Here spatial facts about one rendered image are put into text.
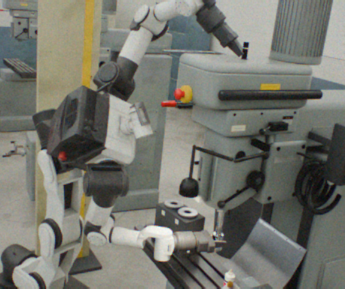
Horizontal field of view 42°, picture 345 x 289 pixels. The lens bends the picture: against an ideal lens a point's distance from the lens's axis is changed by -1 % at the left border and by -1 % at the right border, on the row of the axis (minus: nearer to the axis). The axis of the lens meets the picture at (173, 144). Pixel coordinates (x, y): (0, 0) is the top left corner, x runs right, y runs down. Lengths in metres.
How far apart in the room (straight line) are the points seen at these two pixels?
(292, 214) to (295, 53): 0.73
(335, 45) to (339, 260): 5.08
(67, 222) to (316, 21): 1.32
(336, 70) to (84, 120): 5.61
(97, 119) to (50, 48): 1.56
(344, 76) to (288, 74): 5.18
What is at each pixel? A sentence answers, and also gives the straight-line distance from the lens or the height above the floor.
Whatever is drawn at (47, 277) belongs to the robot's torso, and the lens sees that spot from 2.29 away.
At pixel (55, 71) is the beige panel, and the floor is 1.53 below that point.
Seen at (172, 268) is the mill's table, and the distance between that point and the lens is 2.05.
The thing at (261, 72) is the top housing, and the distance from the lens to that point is 1.58.
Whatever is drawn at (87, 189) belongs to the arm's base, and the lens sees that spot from 1.61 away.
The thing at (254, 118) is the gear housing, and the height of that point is 1.70.
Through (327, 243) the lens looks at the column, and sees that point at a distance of 2.08.
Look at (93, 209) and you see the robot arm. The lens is 1.73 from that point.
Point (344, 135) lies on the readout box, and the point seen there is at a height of 1.70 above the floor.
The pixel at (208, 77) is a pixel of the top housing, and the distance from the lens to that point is 1.49.
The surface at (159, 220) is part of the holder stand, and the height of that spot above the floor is 1.06.
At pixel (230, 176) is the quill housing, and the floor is 1.47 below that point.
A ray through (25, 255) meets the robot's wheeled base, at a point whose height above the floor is 0.76.
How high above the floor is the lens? 2.06
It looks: 18 degrees down
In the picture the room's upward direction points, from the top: 6 degrees clockwise
